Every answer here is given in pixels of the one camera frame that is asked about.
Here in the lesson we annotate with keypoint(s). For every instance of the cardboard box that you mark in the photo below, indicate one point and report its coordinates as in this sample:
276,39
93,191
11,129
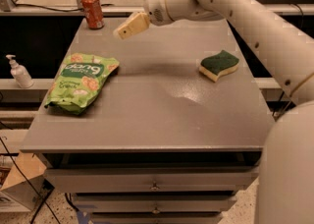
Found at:
19,192

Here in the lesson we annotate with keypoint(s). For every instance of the grey drawer cabinet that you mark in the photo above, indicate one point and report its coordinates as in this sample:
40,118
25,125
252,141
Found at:
162,144

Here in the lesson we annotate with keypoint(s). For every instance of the green rice chip bag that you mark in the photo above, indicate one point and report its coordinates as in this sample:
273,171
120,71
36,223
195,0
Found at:
79,81

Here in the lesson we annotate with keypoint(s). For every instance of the orange soda can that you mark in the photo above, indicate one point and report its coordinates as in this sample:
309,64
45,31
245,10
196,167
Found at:
93,13

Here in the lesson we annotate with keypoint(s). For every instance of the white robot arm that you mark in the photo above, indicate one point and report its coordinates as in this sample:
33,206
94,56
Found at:
286,180

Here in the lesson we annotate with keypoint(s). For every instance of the white pump soap bottle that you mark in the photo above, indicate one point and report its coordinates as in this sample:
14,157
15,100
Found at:
19,73

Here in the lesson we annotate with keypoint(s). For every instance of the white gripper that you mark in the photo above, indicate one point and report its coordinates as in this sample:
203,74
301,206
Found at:
154,8

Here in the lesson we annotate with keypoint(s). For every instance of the green and yellow sponge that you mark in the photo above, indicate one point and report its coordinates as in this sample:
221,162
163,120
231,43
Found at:
218,65

